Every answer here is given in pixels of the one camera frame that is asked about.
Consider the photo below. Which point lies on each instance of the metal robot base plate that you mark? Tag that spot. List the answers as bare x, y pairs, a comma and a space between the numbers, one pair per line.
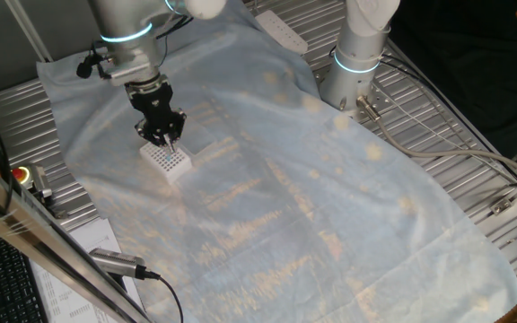
386, 101

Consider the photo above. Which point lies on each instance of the red emergency stop button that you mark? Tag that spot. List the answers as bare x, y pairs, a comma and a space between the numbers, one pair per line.
20, 174

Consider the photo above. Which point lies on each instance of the clear plastic box lid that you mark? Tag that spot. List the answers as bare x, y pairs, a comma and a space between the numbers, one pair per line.
200, 137

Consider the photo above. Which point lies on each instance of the blue pipette tip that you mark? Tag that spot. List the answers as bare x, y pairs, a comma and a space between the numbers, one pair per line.
168, 154

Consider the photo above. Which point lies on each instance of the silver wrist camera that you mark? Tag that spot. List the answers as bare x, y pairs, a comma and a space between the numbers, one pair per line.
133, 69

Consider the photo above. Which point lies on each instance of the black keyboard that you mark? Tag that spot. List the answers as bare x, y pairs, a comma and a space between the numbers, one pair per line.
2, 282

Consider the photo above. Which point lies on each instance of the black round plug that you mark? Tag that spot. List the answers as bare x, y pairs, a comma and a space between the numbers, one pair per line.
84, 69

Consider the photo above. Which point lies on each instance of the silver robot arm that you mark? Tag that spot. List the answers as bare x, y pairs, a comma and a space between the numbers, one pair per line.
124, 22

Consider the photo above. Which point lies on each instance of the silver camera on stand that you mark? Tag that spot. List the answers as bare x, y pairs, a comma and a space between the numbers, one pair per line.
115, 262

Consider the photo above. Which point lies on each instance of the aluminium corner bracket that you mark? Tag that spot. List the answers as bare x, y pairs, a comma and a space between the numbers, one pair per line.
502, 206

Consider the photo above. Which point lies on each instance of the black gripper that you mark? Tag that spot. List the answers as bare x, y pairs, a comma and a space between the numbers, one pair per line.
155, 105

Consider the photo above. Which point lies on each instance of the printed paper sheets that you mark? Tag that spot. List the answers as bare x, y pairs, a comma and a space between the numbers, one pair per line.
97, 238

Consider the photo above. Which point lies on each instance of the slim grey metal rail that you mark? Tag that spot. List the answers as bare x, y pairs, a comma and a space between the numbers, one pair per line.
27, 29

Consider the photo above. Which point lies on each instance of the white pipette tip holder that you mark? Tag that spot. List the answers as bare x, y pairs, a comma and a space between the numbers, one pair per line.
169, 166

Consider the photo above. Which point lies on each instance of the light blue stained cloth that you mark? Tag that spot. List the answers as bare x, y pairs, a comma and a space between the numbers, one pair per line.
285, 202

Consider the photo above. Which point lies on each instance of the white power strip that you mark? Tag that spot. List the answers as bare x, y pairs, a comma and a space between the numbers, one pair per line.
285, 33

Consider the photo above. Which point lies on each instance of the aluminium frame bar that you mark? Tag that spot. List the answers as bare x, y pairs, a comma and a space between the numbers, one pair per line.
38, 242

